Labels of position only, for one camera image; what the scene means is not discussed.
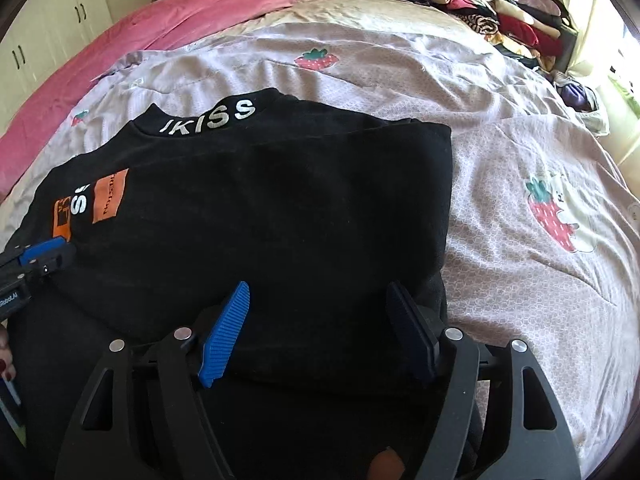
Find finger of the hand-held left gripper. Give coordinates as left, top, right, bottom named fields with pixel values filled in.
left=20, top=244, right=77, bottom=280
left=0, top=237, right=68, bottom=267

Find pale window curtain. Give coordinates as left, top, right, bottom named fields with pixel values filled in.
left=562, top=0, right=640, bottom=166

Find pink blanket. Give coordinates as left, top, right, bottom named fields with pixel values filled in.
left=0, top=0, right=299, bottom=181

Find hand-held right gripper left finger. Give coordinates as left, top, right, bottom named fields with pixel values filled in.
left=54, top=281, right=251, bottom=480

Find black printed sweater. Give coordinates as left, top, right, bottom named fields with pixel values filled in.
left=0, top=87, right=488, bottom=480

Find purple crumpled clothes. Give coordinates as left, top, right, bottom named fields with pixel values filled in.
left=552, top=71, right=610, bottom=135

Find lilac strawberry print quilt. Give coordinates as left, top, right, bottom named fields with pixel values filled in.
left=0, top=22, right=637, bottom=471

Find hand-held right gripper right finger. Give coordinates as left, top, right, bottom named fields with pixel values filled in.
left=385, top=281, right=583, bottom=480

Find beige bed sheet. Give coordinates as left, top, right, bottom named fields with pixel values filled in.
left=240, top=0, right=453, bottom=43

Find pile of folded clothes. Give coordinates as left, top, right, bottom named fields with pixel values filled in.
left=417, top=0, right=576, bottom=72

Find person's left hand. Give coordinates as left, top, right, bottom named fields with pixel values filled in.
left=0, top=327, right=17, bottom=382

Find cream wardrobe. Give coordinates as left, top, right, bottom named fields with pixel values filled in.
left=0, top=0, right=121, bottom=136

